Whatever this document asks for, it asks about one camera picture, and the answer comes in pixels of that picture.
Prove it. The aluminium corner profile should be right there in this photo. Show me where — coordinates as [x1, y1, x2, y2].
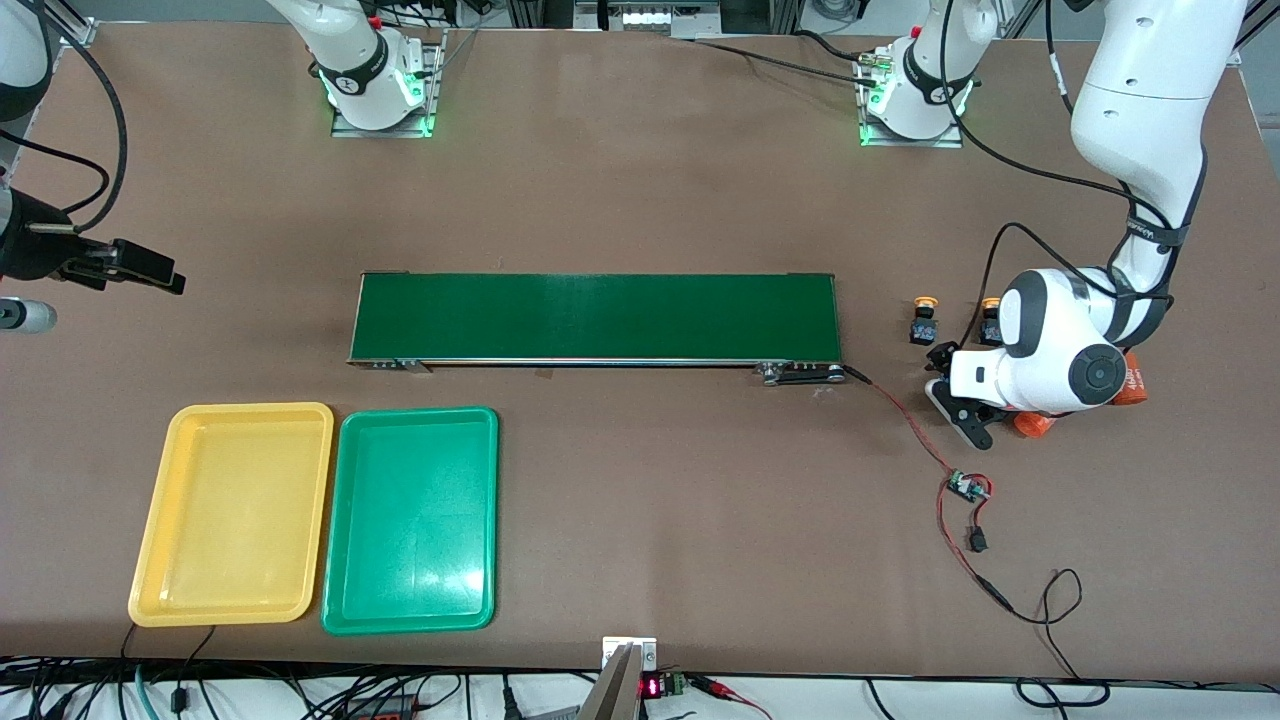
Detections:
[40, 0, 99, 49]

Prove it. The yellow plastic tray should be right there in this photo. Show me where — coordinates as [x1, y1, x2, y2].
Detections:
[128, 402, 336, 628]

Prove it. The green conveyor belt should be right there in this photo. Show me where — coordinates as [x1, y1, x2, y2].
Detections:
[347, 270, 846, 386]

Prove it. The green plastic tray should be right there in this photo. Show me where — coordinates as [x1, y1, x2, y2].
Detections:
[320, 406, 500, 636]

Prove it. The red clip lead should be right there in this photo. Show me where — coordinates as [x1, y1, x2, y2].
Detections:
[690, 675, 776, 720]

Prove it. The grey metal pole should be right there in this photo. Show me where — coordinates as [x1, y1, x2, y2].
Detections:
[578, 645, 641, 720]

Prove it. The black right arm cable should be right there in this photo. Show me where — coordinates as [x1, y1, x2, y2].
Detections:
[0, 0, 129, 233]

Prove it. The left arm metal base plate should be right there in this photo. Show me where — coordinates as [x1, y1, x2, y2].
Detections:
[855, 50, 966, 149]

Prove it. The black base power cable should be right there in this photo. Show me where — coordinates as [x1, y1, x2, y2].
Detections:
[690, 30, 883, 89]

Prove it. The small metal table bracket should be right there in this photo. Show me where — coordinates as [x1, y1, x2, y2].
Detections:
[602, 636, 658, 671]

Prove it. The black cable bundle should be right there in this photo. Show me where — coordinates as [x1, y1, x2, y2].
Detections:
[0, 625, 601, 720]

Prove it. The aluminium frame rack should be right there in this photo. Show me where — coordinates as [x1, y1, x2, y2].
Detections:
[505, 0, 801, 41]

